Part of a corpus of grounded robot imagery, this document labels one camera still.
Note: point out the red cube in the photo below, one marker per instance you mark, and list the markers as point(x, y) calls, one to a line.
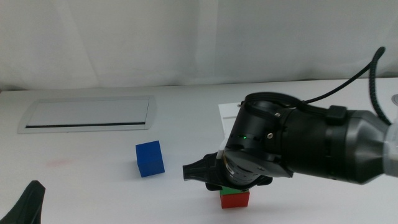
point(234, 200)

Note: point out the green cube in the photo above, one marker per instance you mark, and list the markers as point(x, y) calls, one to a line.
point(230, 191)

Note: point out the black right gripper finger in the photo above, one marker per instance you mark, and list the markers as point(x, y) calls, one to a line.
point(214, 187)

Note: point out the white curtain backdrop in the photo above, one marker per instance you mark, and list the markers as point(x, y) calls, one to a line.
point(186, 40)

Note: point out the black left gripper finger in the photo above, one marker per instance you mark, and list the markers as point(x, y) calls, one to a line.
point(28, 208)

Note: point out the blue cube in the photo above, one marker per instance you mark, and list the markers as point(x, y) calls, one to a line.
point(149, 160)

